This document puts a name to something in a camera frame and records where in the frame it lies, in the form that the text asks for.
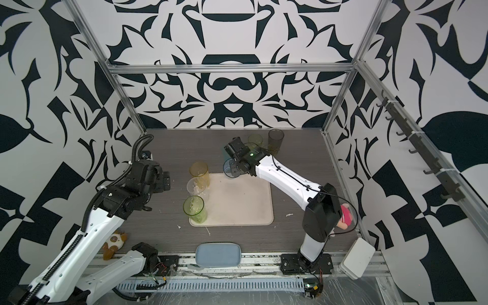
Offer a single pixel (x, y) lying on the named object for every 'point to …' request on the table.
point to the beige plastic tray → (241, 201)
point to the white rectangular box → (356, 262)
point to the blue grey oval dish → (218, 255)
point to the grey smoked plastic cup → (275, 138)
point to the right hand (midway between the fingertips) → (238, 163)
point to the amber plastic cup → (200, 169)
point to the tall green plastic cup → (194, 206)
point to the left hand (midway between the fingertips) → (150, 173)
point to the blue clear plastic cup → (231, 168)
